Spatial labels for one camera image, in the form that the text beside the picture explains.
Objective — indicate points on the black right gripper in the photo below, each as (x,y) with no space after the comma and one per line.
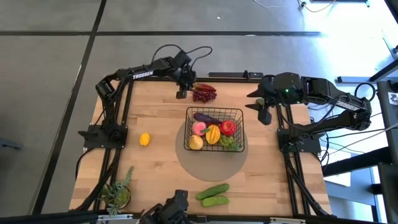
(270,93)

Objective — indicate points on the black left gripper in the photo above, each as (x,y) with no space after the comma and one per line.
(185,77)

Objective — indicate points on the small green fruit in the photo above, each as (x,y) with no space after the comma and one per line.
(260,101)

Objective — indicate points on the red and green mango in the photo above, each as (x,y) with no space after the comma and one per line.
(205,87)

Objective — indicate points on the dark red grapes bunch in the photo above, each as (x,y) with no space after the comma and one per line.
(203,96)

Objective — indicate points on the red apple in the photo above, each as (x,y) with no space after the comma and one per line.
(228,127)

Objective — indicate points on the purple eggplant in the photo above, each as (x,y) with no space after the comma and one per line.
(205,118)

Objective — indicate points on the green grapes bunch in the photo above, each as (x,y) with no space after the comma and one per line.
(227,141)

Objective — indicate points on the pink peach with leaf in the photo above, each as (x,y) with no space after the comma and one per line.
(198,128)

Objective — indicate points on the yellow star fruit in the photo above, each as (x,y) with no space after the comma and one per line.
(213,134)

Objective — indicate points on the yellow pear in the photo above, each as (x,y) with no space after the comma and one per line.
(196,142)

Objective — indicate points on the yellow lemon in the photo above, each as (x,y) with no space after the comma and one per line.
(145,139)

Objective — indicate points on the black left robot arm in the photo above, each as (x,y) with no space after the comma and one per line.
(143,74)

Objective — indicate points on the neighbouring black robot arm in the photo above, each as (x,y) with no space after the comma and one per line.
(174,205)

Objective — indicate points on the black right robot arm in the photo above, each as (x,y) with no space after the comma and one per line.
(348,105)

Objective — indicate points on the round grey mat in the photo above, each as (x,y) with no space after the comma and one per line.
(211,168)

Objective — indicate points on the green cucumber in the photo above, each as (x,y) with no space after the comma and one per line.
(215,201)
(212,191)

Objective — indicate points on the potted succulent plant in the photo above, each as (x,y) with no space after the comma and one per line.
(118,196)

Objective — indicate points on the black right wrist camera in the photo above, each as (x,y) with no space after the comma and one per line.
(265,117)

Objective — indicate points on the black aluminium table frame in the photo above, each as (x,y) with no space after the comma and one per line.
(227,80)

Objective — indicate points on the silver frame bracket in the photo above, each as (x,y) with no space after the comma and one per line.
(115,217)
(287,220)

